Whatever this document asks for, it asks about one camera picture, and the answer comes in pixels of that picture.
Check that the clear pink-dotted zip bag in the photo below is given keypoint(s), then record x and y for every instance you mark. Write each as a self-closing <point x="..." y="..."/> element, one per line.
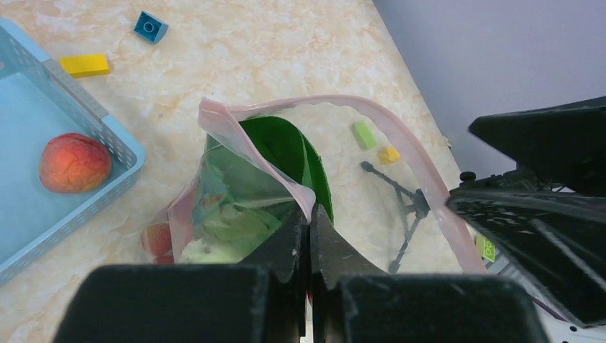
<point x="343" y="160"/>

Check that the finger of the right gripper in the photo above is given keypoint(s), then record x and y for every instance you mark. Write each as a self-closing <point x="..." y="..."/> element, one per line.
<point x="563" y="144"/>
<point x="556" y="240"/>

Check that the blue square block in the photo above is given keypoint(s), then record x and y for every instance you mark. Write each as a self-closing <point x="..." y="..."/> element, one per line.
<point x="150" y="28"/>

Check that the white radish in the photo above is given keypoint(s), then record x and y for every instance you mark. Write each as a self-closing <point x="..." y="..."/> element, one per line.
<point x="203" y="252"/>

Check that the red cherry bunch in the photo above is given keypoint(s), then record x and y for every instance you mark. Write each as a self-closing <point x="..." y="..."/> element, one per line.
<point x="157" y="242"/>

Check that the small green block front right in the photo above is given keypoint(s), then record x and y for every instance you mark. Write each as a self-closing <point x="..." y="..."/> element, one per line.
<point x="486" y="248"/>

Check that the yellow rectangular block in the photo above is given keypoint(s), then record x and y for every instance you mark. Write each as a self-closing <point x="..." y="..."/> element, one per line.
<point x="85" y="65"/>

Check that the green leafy vegetable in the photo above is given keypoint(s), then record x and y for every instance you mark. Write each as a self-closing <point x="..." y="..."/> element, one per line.
<point x="239" y="203"/>

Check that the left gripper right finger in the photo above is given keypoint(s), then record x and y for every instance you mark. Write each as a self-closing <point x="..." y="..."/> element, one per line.
<point x="333" y="260"/>

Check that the light blue plastic basket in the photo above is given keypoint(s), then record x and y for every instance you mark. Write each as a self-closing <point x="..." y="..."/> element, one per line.
<point x="40" y="101"/>

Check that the yellow cube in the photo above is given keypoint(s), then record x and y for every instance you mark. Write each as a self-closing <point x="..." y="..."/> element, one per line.
<point x="388" y="155"/>

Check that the black microphone on stand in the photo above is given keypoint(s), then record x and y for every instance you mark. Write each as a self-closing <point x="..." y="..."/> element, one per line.
<point x="408" y="235"/>

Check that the red peach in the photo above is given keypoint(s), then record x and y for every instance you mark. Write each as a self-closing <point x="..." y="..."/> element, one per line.
<point x="73" y="163"/>

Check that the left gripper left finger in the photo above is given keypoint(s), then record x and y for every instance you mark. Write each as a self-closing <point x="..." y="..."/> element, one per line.
<point x="280" y="304"/>

